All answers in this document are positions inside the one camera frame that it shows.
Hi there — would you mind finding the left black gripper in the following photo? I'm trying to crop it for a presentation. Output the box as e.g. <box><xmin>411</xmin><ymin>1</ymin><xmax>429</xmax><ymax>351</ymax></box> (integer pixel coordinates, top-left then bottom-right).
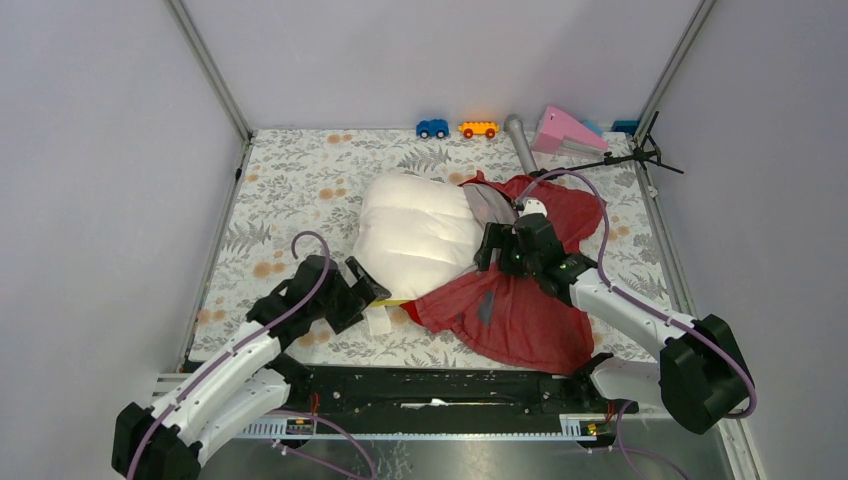
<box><xmin>311</xmin><ymin>256</ymin><xmax>390</xmax><ymax>333</ymax></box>

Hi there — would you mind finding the red printed pillowcase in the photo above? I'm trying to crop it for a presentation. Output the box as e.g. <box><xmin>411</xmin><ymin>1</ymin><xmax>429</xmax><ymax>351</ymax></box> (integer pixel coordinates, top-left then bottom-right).
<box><xmin>401</xmin><ymin>170</ymin><xmax>602</xmax><ymax>375</ymax></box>

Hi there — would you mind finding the white pillow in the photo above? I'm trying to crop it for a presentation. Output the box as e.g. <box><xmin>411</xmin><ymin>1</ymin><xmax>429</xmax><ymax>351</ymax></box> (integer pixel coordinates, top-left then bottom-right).
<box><xmin>352</xmin><ymin>173</ymin><xmax>517</xmax><ymax>301</ymax></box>

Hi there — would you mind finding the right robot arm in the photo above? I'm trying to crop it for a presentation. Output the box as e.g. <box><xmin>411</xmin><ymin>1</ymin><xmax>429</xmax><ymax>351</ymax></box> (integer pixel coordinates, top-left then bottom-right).
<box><xmin>474</xmin><ymin>213</ymin><xmax>758</xmax><ymax>434</ymax></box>

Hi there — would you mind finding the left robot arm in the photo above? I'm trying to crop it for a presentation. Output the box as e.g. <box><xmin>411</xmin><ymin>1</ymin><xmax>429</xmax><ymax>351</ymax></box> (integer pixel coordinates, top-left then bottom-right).
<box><xmin>111</xmin><ymin>255</ymin><xmax>391</xmax><ymax>479</ymax></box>

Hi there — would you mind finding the orange toy car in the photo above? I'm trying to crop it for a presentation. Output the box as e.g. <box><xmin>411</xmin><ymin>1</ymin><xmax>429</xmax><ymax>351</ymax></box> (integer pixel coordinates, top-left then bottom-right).
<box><xmin>458</xmin><ymin>122</ymin><xmax>500</xmax><ymax>139</ymax></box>

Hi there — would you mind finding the grey microphone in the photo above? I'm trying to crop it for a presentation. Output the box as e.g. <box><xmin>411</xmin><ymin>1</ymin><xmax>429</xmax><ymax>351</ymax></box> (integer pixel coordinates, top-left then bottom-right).
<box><xmin>502</xmin><ymin>114</ymin><xmax>538</xmax><ymax>175</ymax></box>

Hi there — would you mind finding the blue toy car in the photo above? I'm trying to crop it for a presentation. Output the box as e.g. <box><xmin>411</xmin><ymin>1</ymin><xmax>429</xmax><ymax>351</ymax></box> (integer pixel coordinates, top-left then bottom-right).
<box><xmin>415</xmin><ymin>119</ymin><xmax>450</xmax><ymax>139</ymax></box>

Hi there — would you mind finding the pink wedge block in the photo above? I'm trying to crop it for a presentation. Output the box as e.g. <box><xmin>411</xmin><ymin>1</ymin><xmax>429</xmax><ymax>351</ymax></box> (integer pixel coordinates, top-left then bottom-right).
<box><xmin>530</xmin><ymin>105</ymin><xmax>608</xmax><ymax>154</ymax></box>

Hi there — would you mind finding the light blue block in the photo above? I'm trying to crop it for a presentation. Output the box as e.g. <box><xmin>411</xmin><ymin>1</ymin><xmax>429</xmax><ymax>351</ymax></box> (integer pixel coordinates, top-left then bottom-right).
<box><xmin>581</xmin><ymin>120</ymin><xmax>604</xmax><ymax>138</ymax></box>

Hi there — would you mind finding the black tripod stand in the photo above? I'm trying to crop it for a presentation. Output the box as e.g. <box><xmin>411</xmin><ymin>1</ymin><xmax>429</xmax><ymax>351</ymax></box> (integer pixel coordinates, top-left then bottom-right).
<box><xmin>531</xmin><ymin>111</ymin><xmax>684</xmax><ymax>180</ymax></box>

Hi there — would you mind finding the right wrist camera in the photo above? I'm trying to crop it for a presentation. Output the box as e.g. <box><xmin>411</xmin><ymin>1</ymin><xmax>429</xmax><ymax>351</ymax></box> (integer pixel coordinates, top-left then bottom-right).
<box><xmin>519</xmin><ymin>197</ymin><xmax>547</xmax><ymax>217</ymax></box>

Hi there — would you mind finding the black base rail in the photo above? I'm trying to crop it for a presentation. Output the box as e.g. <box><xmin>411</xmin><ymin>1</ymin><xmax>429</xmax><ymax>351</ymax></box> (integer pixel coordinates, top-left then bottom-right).
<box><xmin>261</xmin><ymin>366</ymin><xmax>639</xmax><ymax>441</ymax></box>

